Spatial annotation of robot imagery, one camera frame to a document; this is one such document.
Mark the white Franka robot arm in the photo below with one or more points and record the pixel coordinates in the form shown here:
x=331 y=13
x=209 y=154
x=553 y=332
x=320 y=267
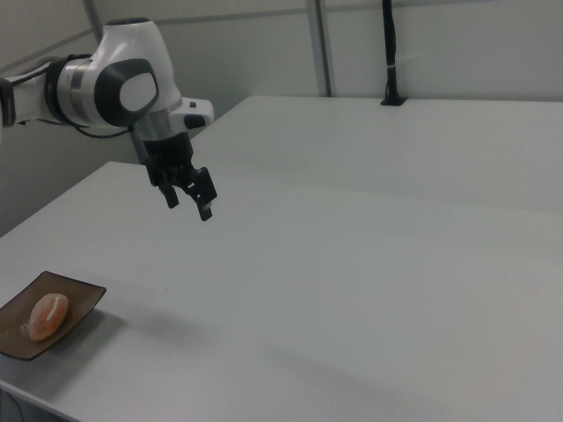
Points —
x=119 y=83

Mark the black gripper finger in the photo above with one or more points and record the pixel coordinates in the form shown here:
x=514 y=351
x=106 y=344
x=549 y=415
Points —
x=206 y=189
x=170 y=195

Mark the grey partition post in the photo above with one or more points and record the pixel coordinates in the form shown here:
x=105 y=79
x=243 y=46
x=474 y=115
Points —
x=320 y=46

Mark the black pole with clamp base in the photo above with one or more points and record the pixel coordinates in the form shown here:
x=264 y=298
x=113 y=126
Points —
x=391 y=57

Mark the brown square ceramic plate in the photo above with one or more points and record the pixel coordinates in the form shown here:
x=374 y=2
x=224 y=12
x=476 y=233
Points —
x=17 y=327

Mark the sugar-coated bread roll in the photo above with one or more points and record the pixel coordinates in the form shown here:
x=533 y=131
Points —
x=48 y=316

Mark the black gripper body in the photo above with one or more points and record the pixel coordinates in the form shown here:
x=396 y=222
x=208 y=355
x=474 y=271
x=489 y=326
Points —
x=169 y=151

